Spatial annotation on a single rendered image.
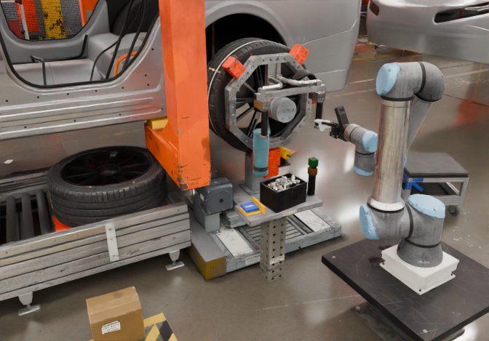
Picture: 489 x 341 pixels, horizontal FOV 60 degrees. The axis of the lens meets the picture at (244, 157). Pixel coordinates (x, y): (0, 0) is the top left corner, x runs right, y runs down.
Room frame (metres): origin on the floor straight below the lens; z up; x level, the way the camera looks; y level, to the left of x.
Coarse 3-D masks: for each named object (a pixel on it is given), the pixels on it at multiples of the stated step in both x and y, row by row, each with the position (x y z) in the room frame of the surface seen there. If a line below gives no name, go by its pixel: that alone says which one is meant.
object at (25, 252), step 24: (120, 216) 1.87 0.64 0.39; (144, 216) 1.88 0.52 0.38; (168, 216) 1.96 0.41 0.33; (24, 240) 1.66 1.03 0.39; (48, 240) 1.67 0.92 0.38; (72, 240) 1.74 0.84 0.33; (96, 240) 1.76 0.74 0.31; (120, 240) 1.81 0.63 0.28; (0, 264) 1.57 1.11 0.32; (24, 264) 1.61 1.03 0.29
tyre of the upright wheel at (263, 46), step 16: (224, 48) 2.48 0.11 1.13; (240, 48) 2.38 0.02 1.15; (256, 48) 2.36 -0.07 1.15; (272, 48) 2.40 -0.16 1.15; (288, 48) 2.46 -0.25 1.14; (208, 64) 2.45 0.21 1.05; (304, 64) 2.51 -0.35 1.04; (208, 80) 2.35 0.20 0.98; (224, 80) 2.27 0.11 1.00; (224, 96) 2.27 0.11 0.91; (224, 112) 2.27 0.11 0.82; (224, 128) 2.26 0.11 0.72; (240, 144) 2.31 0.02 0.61
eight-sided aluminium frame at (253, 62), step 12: (252, 60) 2.27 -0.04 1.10; (264, 60) 2.28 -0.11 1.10; (276, 60) 2.32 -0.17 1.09; (288, 60) 2.35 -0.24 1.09; (252, 72) 2.25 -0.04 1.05; (228, 84) 2.23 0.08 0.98; (240, 84) 2.22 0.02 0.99; (228, 96) 2.19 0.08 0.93; (228, 108) 2.20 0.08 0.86; (228, 120) 2.20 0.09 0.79; (300, 120) 2.41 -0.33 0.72; (240, 132) 2.22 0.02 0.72; (288, 132) 2.41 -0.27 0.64; (252, 144) 2.27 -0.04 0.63; (276, 144) 2.33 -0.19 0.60
